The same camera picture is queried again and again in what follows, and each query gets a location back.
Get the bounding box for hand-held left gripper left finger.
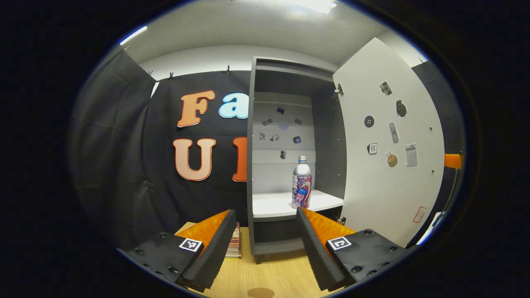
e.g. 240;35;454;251
118;209;237;293

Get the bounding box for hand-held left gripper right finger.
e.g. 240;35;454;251
296;207;409;291

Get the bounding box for silver bottle with colourful label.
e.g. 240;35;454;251
291;156;313;209

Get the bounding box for white cabinet door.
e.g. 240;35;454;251
332;37;446;248

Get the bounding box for white cabinet shelf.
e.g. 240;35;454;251
252;189;344;219

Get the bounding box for stack of books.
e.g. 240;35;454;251
225;222;241;259

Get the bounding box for black backdrop cloth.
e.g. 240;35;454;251
68;50;466;249

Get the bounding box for ceiling panel light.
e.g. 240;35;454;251
232;0;338;15

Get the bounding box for ceiling strip light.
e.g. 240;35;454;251
119;26;148;46

